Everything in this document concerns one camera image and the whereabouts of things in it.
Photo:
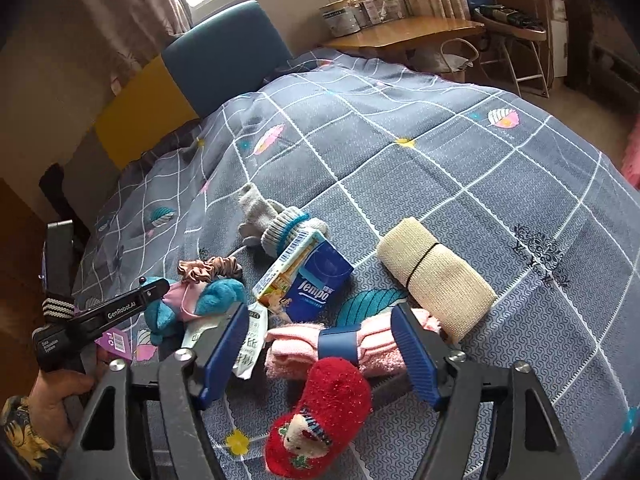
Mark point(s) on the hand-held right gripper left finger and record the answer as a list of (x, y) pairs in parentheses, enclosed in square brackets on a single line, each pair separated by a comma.
[(227, 345)]

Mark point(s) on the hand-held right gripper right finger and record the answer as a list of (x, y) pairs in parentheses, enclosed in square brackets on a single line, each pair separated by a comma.
[(415, 350)]

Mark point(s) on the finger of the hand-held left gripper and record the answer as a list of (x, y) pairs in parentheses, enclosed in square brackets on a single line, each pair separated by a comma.
[(155, 288)]

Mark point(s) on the pink fuzzy socks blue band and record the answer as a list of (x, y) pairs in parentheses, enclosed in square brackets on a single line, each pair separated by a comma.
[(292, 350)]

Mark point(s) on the red fuzzy sock with bear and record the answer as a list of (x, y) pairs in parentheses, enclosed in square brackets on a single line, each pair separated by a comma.
[(330, 400)]

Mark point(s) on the person's left forearm floral sleeve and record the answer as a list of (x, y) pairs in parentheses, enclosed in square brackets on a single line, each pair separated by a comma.
[(25, 435)]

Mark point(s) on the person's left hand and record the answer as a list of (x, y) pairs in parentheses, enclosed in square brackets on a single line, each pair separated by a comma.
[(55, 402)]

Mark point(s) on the white wipes packet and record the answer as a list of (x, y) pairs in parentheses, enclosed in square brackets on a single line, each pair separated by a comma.
[(250, 350)]

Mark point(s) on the teal fuzzy sock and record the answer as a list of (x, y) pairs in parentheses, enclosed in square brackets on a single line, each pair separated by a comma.
[(220, 295)]

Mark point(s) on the purple card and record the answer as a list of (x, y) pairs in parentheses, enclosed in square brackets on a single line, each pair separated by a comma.
[(117, 344)]

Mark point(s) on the brown scrunchie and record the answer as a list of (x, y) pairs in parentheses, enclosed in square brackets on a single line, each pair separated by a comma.
[(225, 266)]

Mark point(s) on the beige rolled cloth black band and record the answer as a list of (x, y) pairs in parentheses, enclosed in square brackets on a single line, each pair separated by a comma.
[(450, 280)]

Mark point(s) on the blue tissue pack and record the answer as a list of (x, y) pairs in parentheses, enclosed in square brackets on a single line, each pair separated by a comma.
[(320, 280)]

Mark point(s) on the grey white rolled socks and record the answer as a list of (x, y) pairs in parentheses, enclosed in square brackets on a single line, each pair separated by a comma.
[(280, 230)]

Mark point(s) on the grey headboard panel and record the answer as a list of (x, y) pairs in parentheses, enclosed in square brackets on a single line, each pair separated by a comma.
[(90, 175)]

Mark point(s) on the grey checked leaf bedspread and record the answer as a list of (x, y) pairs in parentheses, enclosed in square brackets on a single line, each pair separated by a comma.
[(400, 185)]

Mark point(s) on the yellow headboard panel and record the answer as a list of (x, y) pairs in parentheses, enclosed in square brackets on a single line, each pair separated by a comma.
[(145, 115)]

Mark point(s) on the blue headboard panel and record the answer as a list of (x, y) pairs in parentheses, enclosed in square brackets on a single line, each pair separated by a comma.
[(225, 55)]

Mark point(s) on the pink bed cover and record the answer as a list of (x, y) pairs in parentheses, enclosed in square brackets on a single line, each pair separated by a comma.
[(632, 155)]

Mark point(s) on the white bag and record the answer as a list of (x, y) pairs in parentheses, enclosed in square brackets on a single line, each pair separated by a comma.
[(457, 57)]

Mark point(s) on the wooden desk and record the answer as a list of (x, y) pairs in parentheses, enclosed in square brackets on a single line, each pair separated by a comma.
[(425, 30)]

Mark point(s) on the boxes on desk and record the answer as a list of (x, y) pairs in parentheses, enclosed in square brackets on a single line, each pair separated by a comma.
[(340, 20)]

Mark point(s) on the clear storage container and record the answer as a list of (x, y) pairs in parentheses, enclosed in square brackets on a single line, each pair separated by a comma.
[(392, 9)]

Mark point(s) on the tray of small items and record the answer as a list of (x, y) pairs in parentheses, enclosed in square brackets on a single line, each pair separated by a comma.
[(510, 19)]

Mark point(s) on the white cabinet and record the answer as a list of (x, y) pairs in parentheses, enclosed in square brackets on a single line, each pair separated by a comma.
[(559, 35)]

